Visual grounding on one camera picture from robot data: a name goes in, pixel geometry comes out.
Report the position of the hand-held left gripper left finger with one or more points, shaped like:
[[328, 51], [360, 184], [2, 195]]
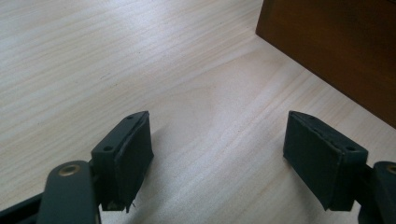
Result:
[[124, 161]]

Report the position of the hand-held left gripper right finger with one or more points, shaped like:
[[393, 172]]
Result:
[[323, 161]]

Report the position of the brown wooden box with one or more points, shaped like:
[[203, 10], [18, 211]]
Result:
[[336, 40]]

